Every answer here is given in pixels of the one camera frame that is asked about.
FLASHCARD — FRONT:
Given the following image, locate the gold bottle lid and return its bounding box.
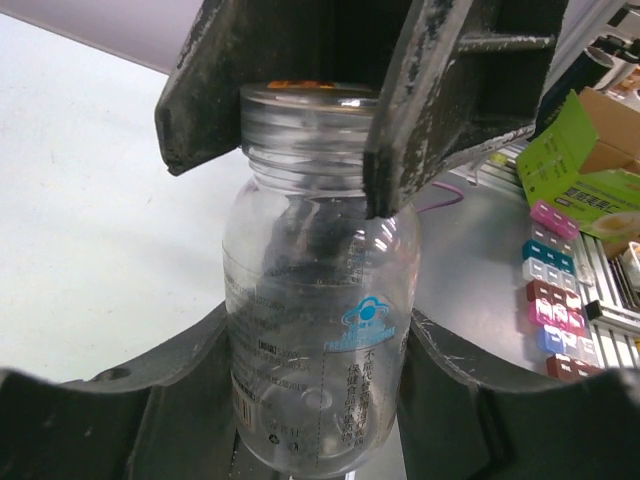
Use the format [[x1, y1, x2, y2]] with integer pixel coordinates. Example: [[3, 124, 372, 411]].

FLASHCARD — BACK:
[[240, 80, 379, 115]]

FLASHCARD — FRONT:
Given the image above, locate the green cardboard box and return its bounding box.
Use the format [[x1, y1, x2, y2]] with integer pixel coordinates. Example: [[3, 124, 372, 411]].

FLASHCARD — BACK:
[[516, 88, 639, 241]]

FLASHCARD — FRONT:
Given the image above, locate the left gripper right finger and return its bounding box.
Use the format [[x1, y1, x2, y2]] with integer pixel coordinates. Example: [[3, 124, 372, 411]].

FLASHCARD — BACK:
[[397, 310, 639, 479]]

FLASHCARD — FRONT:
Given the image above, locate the stack of coloured pill organizers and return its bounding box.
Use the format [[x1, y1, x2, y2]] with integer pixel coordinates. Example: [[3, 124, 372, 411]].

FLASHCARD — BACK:
[[521, 200, 601, 381]]

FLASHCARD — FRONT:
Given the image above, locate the clear pill bottle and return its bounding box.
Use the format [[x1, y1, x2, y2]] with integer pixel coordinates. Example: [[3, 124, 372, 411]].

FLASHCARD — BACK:
[[222, 98, 421, 479]]

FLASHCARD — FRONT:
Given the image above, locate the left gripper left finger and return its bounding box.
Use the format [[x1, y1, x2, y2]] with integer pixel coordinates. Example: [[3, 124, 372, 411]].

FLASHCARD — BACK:
[[1, 305, 235, 479]]

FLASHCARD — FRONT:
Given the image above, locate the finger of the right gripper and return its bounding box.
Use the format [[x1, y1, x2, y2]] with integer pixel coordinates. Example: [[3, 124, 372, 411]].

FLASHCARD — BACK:
[[363, 1, 567, 218], [155, 0, 320, 176]]

